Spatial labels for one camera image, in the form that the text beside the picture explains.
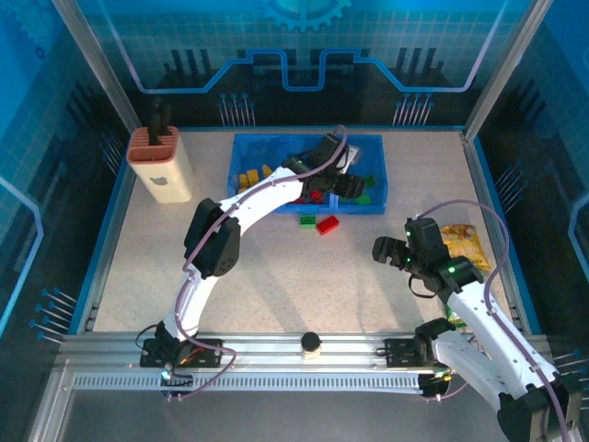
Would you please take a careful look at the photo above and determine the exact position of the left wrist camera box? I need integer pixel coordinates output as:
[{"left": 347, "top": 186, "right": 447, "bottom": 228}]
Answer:
[{"left": 314, "top": 134, "right": 363, "bottom": 169}]

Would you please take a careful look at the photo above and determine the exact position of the black utensil handle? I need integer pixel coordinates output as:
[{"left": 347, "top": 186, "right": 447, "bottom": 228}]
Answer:
[{"left": 147, "top": 101, "right": 172, "bottom": 146}]

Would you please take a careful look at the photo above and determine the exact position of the aluminium frame post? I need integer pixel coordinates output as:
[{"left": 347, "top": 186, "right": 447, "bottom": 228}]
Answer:
[
  {"left": 51, "top": 0, "right": 143, "bottom": 134},
  {"left": 463, "top": 0, "right": 555, "bottom": 135}
]

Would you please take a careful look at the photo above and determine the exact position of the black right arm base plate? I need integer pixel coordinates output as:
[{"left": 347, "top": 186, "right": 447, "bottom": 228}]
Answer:
[{"left": 384, "top": 338, "right": 438, "bottom": 369}]

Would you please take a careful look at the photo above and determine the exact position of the yellow chip bag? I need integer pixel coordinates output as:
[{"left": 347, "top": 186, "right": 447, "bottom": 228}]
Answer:
[{"left": 439, "top": 224, "right": 492, "bottom": 271}]

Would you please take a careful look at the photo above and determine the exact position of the beige utensil holder, terracotta top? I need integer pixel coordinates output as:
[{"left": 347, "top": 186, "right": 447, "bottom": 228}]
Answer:
[{"left": 126, "top": 124, "right": 193, "bottom": 204}]

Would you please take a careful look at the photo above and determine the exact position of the black circuit board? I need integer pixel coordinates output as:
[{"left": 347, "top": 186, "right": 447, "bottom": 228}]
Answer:
[
  {"left": 158, "top": 370, "right": 194, "bottom": 400},
  {"left": 418, "top": 372, "right": 455, "bottom": 400}
]

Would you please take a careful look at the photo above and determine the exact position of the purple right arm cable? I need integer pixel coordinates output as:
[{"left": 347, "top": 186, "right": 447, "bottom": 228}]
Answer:
[{"left": 416, "top": 198, "right": 572, "bottom": 442}]

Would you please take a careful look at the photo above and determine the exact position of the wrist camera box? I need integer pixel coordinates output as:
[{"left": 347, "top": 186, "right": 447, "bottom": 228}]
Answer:
[
  {"left": 404, "top": 217, "right": 445, "bottom": 252},
  {"left": 314, "top": 134, "right": 363, "bottom": 169}
]

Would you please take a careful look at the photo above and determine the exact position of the blue three-compartment plastic bin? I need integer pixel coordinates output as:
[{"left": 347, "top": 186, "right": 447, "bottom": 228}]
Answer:
[{"left": 226, "top": 133, "right": 387, "bottom": 216}]

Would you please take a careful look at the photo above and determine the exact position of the white slotted cable duct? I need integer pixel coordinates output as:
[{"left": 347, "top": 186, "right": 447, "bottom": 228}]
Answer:
[{"left": 73, "top": 372, "right": 424, "bottom": 395}]

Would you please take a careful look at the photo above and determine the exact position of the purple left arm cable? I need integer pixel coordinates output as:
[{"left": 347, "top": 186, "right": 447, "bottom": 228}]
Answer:
[{"left": 166, "top": 123, "right": 349, "bottom": 402}]

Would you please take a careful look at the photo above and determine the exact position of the aluminium mounting rail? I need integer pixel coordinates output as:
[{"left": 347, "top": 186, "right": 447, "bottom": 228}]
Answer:
[{"left": 57, "top": 333, "right": 549, "bottom": 370}]

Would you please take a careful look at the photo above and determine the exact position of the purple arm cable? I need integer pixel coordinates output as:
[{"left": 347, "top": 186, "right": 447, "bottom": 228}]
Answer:
[
  {"left": 166, "top": 123, "right": 349, "bottom": 402},
  {"left": 416, "top": 198, "right": 572, "bottom": 442}
]

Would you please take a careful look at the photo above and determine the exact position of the beige bottle with black cap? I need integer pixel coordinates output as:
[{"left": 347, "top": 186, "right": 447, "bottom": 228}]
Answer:
[{"left": 300, "top": 331, "right": 322, "bottom": 361}]

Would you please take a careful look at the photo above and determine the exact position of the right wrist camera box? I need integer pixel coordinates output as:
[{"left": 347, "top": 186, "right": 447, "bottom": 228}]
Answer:
[{"left": 404, "top": 217, "right": 445, "bottom": 252}]

